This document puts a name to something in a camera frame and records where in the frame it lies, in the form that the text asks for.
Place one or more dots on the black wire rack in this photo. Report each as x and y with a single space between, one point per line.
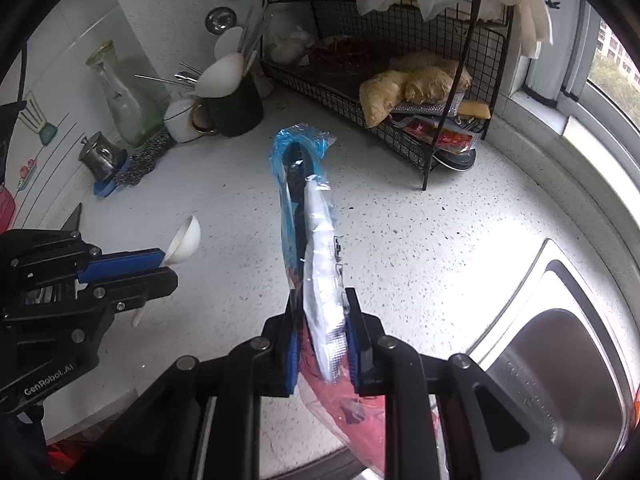
351 48

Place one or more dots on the pink blue plastic package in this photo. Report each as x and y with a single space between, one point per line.
311 254

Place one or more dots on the blue teapot tray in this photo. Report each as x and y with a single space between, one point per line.
104 188

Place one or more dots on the stainless steel sink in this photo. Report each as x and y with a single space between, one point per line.
553 351

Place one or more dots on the dark green utensil mug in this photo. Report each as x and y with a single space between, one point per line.
233 115

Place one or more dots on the white rice paddle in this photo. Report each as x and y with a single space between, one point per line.
221 78

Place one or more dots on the steel teapot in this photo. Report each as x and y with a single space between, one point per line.
101 156

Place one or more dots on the ginger root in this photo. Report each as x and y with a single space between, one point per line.
417 78

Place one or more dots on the white plastic spoon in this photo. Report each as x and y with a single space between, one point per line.
182 247

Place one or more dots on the glass carafe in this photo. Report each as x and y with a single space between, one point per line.
137 117

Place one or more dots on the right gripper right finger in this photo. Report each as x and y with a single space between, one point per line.
362 331

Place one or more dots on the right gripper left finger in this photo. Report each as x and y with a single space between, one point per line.
279 372

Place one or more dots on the dark steel wool scrubber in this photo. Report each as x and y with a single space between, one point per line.
144 161

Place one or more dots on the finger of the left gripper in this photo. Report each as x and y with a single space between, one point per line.
126 292
105 267

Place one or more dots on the white lidded sugar pot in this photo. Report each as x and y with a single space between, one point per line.
178 120

